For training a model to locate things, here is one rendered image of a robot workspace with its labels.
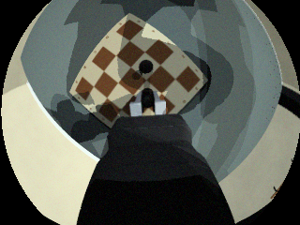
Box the brown and cream chessboard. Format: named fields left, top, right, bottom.
left=69, top=13, right=208, bottom=128

